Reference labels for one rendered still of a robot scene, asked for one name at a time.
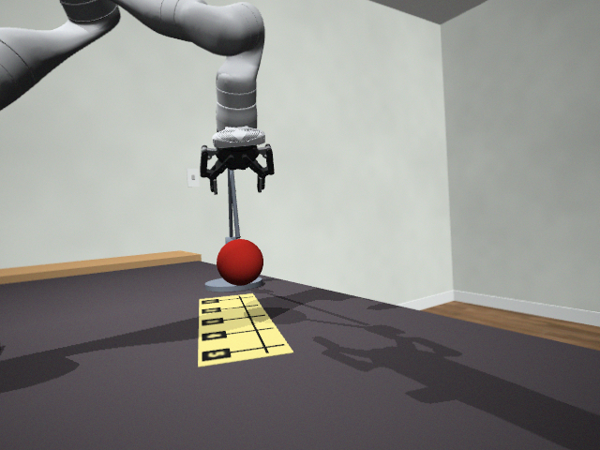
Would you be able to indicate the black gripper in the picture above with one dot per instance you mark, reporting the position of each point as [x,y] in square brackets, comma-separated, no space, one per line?
[237,158]

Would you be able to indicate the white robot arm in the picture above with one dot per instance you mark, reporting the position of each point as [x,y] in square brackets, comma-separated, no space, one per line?
[27,56]

